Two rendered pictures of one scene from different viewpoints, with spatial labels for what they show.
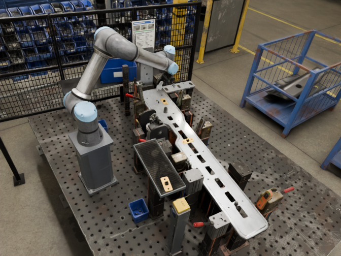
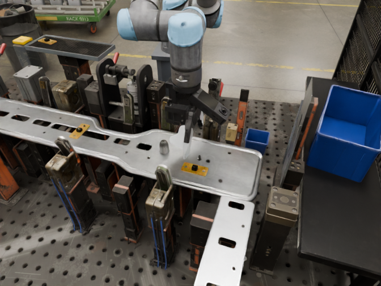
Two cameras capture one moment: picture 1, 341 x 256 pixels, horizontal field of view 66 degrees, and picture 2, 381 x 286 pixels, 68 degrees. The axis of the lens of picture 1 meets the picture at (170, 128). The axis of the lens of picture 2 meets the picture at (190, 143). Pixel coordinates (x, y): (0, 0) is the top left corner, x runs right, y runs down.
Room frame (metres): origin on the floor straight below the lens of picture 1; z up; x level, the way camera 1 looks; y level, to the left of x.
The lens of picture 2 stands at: (2.15, -0.35, 1.67)
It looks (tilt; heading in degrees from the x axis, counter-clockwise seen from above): 42 degrees down; 139
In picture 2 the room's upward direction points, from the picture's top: straight up
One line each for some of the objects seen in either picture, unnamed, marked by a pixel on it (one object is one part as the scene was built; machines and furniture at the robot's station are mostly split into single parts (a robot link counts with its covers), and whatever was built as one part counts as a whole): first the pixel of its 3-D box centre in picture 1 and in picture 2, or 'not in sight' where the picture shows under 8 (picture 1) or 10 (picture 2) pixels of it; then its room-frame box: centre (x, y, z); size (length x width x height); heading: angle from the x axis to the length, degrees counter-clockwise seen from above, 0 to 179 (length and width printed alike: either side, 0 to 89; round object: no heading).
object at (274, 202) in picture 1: (262, 212); not in sight; (0.86, -0.58, 0.88); 0.15 x 0.11 x 0.36; 120
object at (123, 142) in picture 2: (173, 140); (128, 171); (1.43, -0.03, 0.84); 0.12 x 0.05 x 0.29; 120
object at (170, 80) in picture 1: (168, 75); (184, 101); (1.67, 0.05, 1.25); 0.09 x 0.08 x 0.12; 30
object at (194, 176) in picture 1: (189, 196); (45, 111); (0.90, -0.15, 0.90); 0.13 x 0.10 x 0.41; 120
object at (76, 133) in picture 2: (188, 140); (79, 130); (1.27, -0.12, 1.01); 0.08 x 0.04 x 0.01; 120
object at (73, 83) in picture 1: (116, 78); (336, 144); (1.95, 0.50, 1.01); 0.90 x 0.22 x 0.03; 120
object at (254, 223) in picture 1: (190, 142); (74, 132); (1.26, -0.14, 1.00); 1.38 x 0.22 x 0.02; 30
